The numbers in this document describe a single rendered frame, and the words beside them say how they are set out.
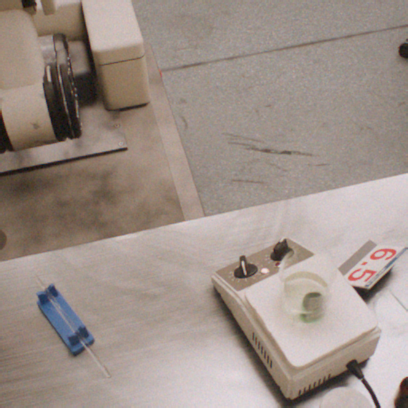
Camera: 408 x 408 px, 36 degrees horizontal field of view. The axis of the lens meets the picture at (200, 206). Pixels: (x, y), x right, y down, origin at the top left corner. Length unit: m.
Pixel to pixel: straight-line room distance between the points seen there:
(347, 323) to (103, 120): 1.08
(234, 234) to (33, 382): 0.34
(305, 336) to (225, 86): 1.69
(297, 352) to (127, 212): 0.82
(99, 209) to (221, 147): 0.73
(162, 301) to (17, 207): 0.75
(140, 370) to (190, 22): 2.01
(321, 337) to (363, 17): 2.10
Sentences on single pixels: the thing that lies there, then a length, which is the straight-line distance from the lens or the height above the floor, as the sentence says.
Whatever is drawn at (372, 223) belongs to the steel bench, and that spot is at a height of 0.75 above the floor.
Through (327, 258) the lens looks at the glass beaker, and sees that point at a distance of 0.72.
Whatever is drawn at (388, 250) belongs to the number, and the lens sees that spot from 0.91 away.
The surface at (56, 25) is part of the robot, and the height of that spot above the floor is 0.51.
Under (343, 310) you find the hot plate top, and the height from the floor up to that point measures 0.84.
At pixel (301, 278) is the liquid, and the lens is 0.75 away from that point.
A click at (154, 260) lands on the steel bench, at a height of 0.75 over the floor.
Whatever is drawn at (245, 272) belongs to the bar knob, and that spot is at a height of 0.81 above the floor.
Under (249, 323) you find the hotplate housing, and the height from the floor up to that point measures 0.80.
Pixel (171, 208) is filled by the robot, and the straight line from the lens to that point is 1.47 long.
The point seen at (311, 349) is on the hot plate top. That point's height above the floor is 0.84.
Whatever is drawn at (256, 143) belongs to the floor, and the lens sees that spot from 2.13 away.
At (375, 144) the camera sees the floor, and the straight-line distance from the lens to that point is 2.17.
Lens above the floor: 1.49
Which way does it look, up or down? 50 degrees down
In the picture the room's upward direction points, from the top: 4 degrees counter-clockwise
